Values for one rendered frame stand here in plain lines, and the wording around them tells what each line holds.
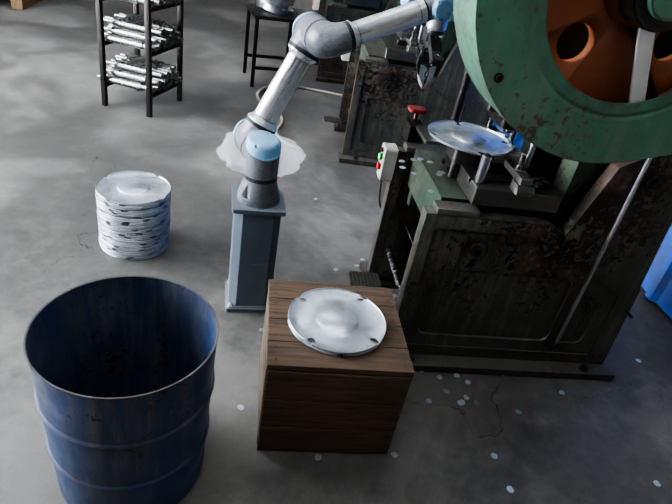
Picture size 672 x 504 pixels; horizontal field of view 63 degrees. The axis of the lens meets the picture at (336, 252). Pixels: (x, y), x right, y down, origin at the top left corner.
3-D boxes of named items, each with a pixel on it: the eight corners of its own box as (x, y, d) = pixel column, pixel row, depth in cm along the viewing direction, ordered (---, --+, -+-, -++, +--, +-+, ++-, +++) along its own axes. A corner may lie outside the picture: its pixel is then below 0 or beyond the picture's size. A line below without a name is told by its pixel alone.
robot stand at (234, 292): (224, 311, 212) (232, 209, 188) (224, 282, 227) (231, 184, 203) (273, 312, 216) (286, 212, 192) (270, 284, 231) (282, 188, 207)
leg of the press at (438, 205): (382, 370, 199) (450, 134, 151) (377, 347, 209) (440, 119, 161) (611, 381, 215) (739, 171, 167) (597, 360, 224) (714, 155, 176)
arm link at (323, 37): (313, 35, 167) (455, -13, 175) (301, 26, 175) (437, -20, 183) (321, 72, 174) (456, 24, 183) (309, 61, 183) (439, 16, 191)
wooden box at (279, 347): (256, 450, 162) (267, 365, 144) (259, 358, 194) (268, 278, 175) (387, 454, 169) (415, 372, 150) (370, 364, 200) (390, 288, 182)
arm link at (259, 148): (248, 181, 185) (251, 143, 178) (238, 164, 195) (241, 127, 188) (282, 180, 190) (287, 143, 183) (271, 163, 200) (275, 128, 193)
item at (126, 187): (137, 213, 212) (137, 211, 211) (79, 189, 219) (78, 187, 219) (184, 187, 235) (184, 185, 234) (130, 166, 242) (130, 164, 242)
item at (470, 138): (524, 160, 178) (525, 158, 178) (439, 150, 174) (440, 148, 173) (494, 128, 202) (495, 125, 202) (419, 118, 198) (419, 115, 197)
